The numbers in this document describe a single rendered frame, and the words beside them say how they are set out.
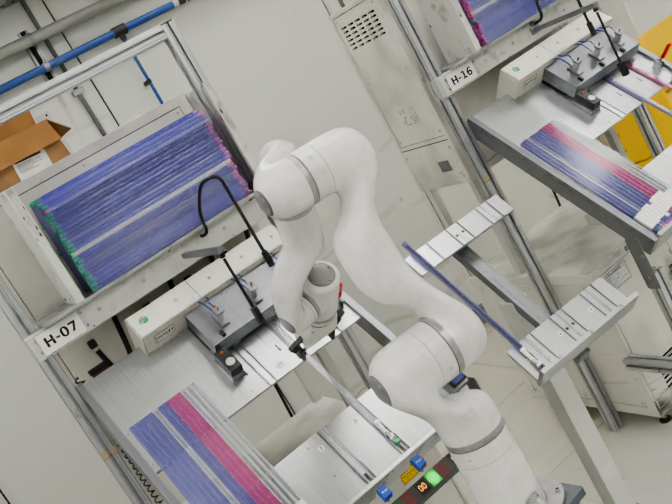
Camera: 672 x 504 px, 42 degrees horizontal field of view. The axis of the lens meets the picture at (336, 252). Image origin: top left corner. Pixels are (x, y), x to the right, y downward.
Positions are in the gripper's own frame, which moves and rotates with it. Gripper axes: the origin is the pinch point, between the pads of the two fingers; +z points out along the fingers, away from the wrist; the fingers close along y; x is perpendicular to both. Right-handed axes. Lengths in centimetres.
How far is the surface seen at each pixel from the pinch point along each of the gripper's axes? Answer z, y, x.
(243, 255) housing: 8.6, -5.9, -36.6
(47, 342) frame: 4, 49, -44
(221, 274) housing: 8.4, 2.5, -35.4
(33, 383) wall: 139, 47, -113
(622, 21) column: 106, -285, -81
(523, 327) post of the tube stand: 6, -47, 29
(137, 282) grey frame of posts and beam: 4, 22, -45
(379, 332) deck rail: 10.1, -19.0, 4.3
